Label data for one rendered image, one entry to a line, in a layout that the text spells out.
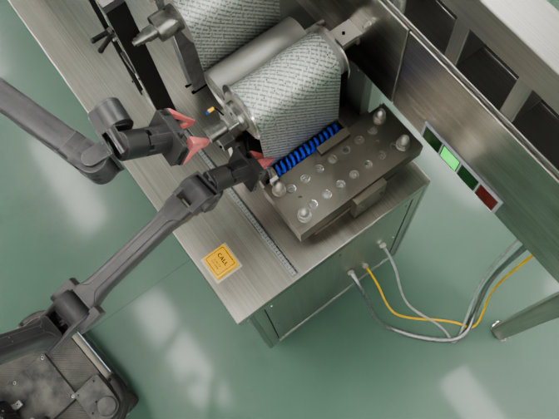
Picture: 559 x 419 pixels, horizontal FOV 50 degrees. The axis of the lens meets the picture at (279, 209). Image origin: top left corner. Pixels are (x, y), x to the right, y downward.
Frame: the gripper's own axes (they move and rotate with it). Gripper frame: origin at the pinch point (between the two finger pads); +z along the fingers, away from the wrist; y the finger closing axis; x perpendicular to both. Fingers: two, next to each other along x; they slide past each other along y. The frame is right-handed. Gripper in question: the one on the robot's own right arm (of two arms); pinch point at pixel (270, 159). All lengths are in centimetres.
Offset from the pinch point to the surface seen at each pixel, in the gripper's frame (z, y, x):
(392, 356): 62, 56, -87
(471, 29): 1, 22, 60
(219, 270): -16.1, 11.9, -25.8
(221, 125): -11.9, -9.3, 7.5
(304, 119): 4.6, 0.3, 13.5
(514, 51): -1, 31, 63
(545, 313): 66, 74, -20
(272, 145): -2.6, 0.3, 6.6
